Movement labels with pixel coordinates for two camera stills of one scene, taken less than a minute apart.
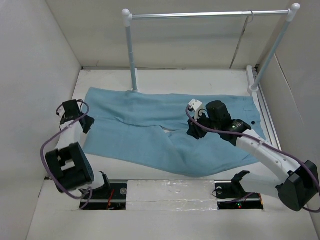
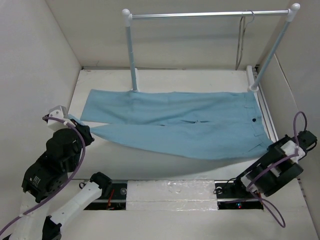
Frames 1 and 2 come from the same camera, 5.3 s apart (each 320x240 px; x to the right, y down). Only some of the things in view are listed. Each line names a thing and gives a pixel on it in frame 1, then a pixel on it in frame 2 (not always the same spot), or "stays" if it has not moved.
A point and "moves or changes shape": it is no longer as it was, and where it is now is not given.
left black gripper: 89,122 to 86,132
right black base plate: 231,195 stays
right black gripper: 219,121 to 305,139
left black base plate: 111,196 stays
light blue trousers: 149,130 moves or changes shape
